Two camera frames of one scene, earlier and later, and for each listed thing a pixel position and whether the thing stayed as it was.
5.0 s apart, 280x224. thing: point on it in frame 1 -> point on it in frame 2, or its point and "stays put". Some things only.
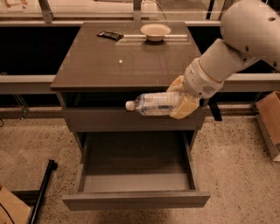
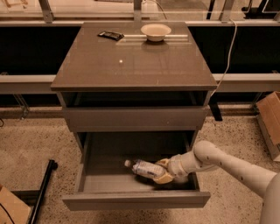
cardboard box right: (268, 111) stays put
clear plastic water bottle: (158, 103) -> (145, 168)
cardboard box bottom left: (12, 209) stays put
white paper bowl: (155, 32) stays put
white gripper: (199, 79) -> (175, 166)
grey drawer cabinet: (107, 64) stays put
